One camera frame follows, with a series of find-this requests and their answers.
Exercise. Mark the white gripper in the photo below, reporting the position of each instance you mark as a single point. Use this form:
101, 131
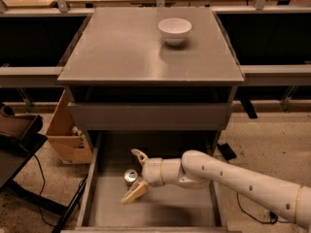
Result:
152, 172

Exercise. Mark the dented redbull can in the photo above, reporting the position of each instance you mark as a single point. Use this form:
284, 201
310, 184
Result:
130, 177

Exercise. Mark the grey drawer cabinet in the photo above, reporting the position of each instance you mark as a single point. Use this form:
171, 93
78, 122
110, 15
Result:
122, 58

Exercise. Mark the white ceramic bowl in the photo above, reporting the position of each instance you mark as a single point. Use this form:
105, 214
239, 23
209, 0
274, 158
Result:
174, 31

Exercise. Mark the closed grey top drawer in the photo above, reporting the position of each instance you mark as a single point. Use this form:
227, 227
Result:
151, 117

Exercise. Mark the brown tray on table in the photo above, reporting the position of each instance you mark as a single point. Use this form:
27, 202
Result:
17, 131

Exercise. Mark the black power adapter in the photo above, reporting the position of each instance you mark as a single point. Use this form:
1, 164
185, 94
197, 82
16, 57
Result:
226, 151

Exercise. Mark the dark side table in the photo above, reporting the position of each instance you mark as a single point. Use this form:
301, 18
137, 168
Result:
11, 162

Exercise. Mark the open grey middle drawer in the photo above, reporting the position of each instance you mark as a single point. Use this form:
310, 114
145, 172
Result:
167, 209

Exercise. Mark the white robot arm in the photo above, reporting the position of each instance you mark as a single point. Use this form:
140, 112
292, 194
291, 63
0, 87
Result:
194, 169

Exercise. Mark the cardboard box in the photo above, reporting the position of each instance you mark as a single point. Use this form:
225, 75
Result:
70, 145

